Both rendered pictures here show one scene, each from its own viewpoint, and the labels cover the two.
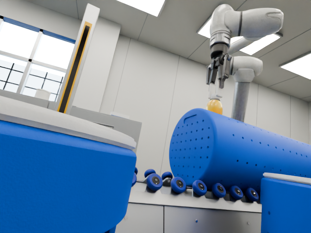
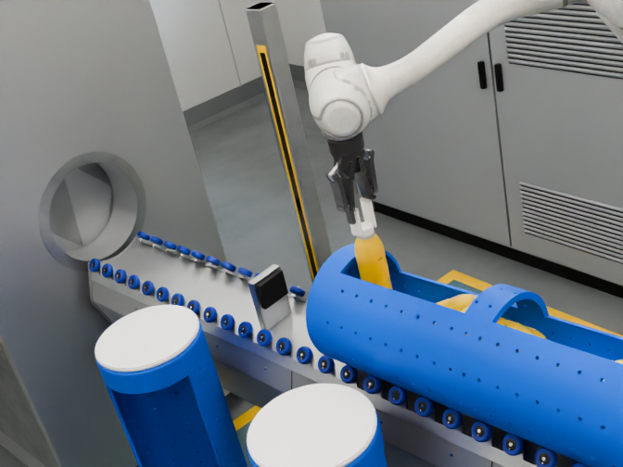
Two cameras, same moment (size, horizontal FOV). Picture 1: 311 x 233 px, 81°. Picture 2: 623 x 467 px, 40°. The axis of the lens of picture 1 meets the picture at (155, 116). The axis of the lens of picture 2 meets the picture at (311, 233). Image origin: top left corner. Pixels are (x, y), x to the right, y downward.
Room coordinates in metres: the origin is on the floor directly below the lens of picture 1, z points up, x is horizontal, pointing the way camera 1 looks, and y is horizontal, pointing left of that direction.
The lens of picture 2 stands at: (0.11, -1.79, 2.23)
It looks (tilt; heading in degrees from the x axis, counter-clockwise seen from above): 28 degrees down; 73
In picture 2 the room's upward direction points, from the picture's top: 13 degrees counter-clockwise
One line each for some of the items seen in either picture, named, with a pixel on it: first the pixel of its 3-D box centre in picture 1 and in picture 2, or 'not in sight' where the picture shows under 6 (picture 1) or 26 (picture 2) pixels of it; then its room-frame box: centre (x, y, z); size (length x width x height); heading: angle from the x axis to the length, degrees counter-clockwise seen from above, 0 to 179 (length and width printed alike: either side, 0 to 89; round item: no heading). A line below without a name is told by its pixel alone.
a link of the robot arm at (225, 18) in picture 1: (224, 22); (331, 74); (0.70, -0.24, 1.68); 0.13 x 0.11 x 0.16; 69
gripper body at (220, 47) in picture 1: (218, 57); (348, 153); (0.71, -0.23, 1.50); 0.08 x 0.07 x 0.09; 22
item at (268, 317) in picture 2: not in sight; (272, 298); (0.55, 0.13, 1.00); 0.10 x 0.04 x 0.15; 23
